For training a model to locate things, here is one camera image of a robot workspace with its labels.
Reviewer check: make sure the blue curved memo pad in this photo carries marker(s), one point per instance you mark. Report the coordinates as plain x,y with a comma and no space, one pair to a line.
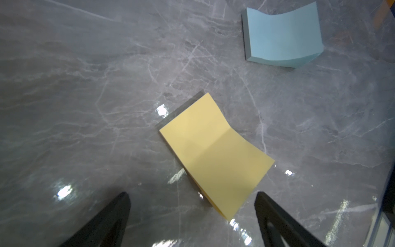
289,40

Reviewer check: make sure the small yellow memo pad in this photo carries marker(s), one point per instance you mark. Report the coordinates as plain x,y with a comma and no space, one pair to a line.
225,166

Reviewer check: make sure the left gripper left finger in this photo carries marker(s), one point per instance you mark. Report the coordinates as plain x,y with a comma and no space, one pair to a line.
107,228

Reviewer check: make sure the aluminium front rail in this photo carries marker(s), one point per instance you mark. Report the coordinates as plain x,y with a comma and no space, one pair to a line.
382,229

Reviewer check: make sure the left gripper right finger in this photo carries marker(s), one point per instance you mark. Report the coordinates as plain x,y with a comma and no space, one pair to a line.
278,227

